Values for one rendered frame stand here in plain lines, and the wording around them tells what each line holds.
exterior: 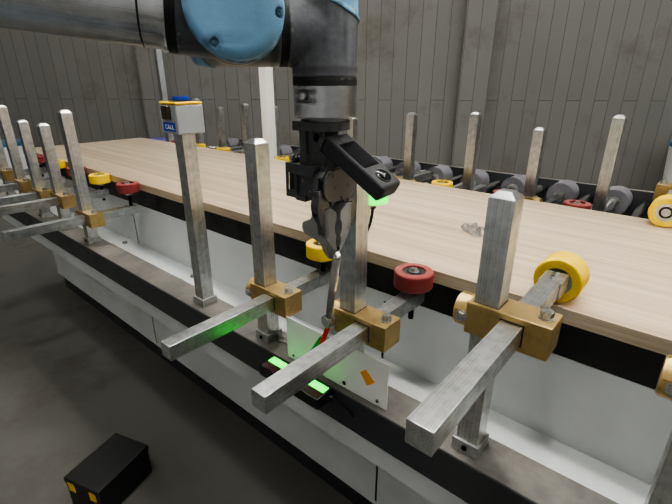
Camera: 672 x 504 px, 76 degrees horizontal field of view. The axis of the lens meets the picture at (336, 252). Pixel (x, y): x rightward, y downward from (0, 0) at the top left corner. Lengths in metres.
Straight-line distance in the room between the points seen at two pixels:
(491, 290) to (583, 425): 0.41
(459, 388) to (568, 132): 4.97
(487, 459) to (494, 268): 0.33
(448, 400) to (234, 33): 0.41
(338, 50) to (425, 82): 4.37
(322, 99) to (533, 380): 0.65
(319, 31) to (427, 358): 0.72
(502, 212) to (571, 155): 4.85
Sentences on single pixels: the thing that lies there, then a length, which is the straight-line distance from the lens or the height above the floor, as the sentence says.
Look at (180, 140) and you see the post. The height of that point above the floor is 1.13.
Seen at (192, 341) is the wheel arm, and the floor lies 0.82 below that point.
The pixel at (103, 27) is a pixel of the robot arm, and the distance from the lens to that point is 0.48.
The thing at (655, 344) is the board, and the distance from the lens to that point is 0.83.
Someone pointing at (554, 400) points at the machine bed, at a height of 0.70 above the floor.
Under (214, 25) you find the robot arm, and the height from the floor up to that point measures 1.31.
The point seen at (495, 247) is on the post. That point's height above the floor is 1.06.
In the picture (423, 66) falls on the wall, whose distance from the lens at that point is 4.96.
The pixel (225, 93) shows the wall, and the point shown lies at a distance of 5.21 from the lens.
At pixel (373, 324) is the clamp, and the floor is 0.87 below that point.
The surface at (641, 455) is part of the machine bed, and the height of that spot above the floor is 0.67.
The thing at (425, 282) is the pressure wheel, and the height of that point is 0.90.
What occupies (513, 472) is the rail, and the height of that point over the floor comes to 0.70.
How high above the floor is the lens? 1.26
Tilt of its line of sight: 22 degrees down
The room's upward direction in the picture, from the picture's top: straight up
